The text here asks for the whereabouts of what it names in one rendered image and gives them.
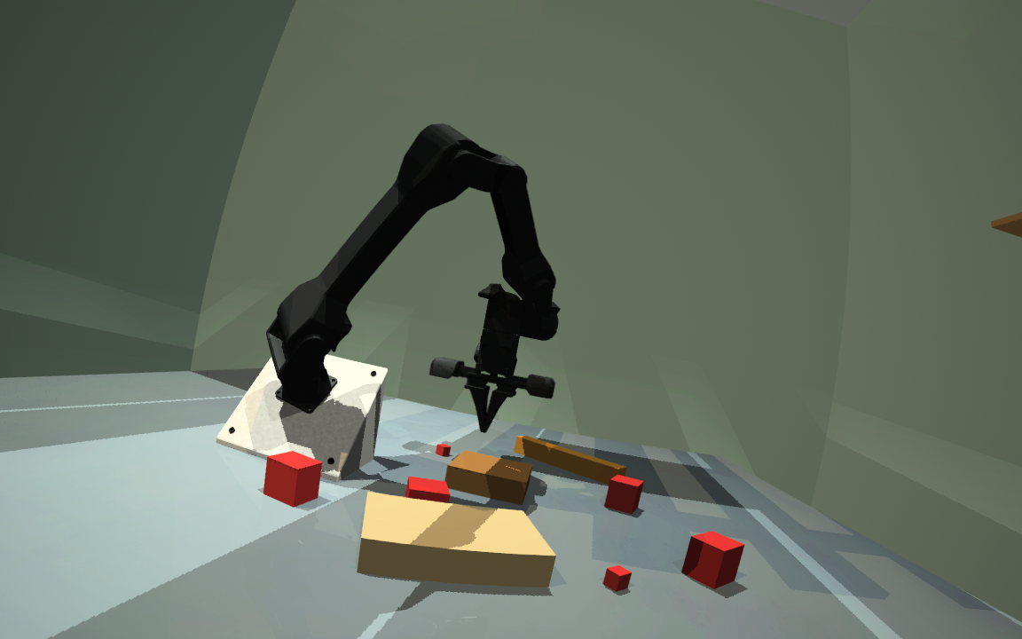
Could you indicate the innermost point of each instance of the orange long board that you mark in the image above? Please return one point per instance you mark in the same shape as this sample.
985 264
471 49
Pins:
566 459

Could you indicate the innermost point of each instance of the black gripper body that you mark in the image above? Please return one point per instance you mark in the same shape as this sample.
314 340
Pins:
496 356

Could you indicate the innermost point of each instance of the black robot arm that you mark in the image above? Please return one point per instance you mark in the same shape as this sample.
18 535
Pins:
438 167

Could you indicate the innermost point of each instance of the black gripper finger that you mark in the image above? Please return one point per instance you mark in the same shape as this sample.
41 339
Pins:
480 396
497 399

